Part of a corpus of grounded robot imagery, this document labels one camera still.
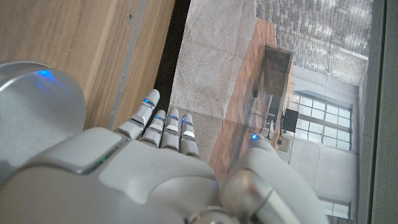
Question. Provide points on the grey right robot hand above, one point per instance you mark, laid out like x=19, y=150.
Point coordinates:
x=140, y=180

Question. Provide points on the silver metal jar lid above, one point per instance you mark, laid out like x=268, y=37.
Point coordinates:
x=37, y=109

